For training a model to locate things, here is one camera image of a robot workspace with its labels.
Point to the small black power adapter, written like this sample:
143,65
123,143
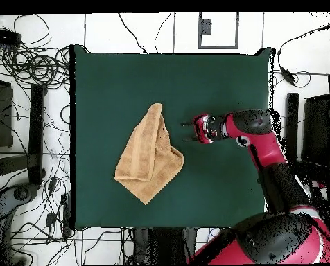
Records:
52,184
50,219

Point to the small grey box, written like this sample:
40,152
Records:
205,27

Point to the black stand base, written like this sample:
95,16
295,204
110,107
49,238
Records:
292,124
36,124

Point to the black power strip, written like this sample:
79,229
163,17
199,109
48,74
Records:
4,36

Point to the dark green table cloth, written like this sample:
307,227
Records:
112,83

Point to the office chair base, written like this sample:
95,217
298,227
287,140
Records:
20,194

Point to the black box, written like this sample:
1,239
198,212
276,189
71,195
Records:
316,127
2,116

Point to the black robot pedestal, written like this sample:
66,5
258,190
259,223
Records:
167,246

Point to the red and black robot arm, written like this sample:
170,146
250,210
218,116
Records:
264,144

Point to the grey square floor frame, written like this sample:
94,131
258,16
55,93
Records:
217,47

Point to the tan terry towel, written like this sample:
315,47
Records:
148,160

